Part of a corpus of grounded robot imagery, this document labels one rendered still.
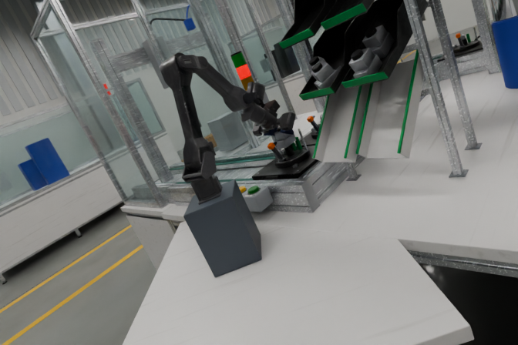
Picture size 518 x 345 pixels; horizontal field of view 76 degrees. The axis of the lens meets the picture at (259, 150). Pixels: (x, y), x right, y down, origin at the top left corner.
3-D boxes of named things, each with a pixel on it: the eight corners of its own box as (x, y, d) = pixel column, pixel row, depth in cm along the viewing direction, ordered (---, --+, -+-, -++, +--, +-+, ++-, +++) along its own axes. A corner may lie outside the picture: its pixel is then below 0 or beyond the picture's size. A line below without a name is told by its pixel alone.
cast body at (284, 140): (286, 148, 119) (279, 130, 117) (277, 149, 122) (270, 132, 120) (299, 138, 124) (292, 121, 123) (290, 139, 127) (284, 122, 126)
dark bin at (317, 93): (334, 94, 89) (318, 74, 86) (303, 101, 100) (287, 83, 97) (375, 25, 99) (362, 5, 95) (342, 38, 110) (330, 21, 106)
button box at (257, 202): (260, 212, 108) (253, 196, 107) (223, 210, 124) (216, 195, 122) (274, 201, 113) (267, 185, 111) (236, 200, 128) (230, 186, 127)
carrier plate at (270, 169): (301, 179, 108) (298, 172, 107) (253, 180, 126) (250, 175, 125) (337, 147, 123) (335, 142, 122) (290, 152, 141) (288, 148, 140)
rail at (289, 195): (312, 212, 102) (300, 182, 100) (176, 205, 169) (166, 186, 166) (321, 203, 106) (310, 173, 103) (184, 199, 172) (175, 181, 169)
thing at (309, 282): (73, 477, 56) (64, 465, 55) (183, 228, 143) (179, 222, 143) (475, 339, 51) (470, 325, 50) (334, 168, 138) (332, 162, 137)
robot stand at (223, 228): (214, 278, 90) (183, 216, 86) (220, 250, 104) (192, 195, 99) (262, 259, 89) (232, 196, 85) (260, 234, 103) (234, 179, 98)
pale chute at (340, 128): (355, 162, 92) (344, 158, 90) (322, 162, 103) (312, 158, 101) (375, 72, 97) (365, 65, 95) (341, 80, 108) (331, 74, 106)
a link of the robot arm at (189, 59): (177, 61, 86) (190, 34, 91) (159, 72, 91) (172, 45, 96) (249, 122, 104) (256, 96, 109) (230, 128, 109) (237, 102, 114)
